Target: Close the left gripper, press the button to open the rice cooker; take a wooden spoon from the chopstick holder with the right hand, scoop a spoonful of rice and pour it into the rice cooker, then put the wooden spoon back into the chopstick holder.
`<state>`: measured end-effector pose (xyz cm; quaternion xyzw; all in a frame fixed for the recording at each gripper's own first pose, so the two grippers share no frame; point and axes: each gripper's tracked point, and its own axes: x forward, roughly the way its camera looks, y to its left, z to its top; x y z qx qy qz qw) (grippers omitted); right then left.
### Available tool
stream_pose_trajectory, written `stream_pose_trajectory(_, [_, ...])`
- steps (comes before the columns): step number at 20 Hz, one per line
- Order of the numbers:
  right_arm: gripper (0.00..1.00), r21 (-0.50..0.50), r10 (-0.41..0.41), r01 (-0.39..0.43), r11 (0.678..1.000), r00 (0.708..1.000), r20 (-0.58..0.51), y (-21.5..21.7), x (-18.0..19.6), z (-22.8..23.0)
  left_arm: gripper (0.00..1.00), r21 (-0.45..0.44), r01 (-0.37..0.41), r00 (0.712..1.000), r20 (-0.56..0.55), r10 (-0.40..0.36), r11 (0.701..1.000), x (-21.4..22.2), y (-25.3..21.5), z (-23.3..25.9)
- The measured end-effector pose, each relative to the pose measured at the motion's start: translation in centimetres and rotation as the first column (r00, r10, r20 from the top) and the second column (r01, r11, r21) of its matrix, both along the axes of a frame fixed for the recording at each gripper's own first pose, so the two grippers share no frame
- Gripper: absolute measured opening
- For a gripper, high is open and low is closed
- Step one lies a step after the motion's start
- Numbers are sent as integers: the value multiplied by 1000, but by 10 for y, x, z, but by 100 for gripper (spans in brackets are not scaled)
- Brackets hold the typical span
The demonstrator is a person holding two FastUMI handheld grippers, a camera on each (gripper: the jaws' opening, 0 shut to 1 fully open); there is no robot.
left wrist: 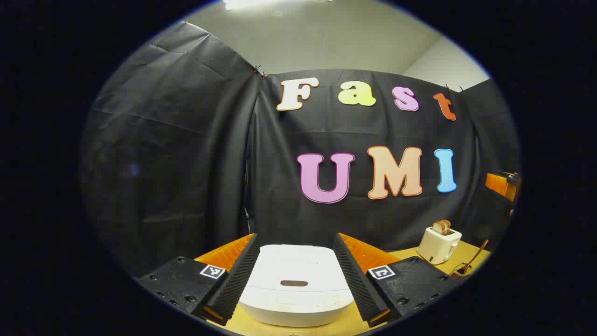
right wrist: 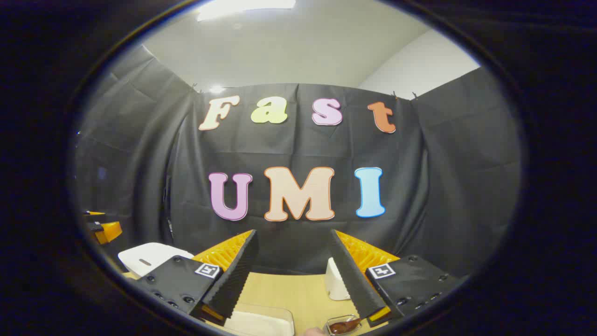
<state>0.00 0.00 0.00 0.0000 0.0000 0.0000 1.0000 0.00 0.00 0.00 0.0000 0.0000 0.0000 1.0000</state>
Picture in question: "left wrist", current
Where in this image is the white rice cooker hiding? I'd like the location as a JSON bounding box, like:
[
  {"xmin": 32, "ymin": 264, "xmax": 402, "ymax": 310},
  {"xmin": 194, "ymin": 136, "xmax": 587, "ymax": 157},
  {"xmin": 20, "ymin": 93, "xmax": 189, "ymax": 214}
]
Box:
[{"xmin": 238, "ymin": 244, "xmax": 355, "ymax": 327}]

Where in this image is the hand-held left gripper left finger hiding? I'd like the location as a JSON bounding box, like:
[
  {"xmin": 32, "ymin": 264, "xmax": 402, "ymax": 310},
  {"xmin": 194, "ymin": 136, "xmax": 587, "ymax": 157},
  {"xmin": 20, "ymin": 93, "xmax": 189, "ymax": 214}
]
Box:
[{"xmin": 135, "ymin": 232, "xmax": 261, "ymax": 326}]

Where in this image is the brown wooden spoon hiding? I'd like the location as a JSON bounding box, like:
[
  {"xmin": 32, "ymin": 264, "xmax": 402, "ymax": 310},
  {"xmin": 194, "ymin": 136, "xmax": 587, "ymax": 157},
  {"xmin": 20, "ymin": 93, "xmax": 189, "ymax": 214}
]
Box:
[{"xmin": 451, "ymin": 239, "xmax": 489, "ymax": 280}]

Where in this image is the white toaster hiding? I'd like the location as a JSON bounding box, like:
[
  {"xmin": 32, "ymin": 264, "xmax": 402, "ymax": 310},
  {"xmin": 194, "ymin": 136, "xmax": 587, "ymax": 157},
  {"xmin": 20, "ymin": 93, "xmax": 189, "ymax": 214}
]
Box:
[{"xmin": 417, "ymin": 226, "xmax": 462, "ymax": 266}]

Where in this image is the black backdrop cloth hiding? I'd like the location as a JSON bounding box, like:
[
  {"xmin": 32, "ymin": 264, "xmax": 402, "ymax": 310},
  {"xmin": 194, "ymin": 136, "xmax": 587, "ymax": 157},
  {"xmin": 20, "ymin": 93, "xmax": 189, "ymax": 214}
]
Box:
[{"xmin": 79, "ymin": 21, "xmax": 521, "ymax": 278}]

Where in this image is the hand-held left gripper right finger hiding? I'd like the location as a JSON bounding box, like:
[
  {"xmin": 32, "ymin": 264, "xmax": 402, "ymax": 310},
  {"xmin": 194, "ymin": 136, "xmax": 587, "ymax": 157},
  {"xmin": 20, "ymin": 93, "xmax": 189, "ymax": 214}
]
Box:
[{"xmin": 333, "ymin": 232, "xmax": 460, "ymax": 327}]

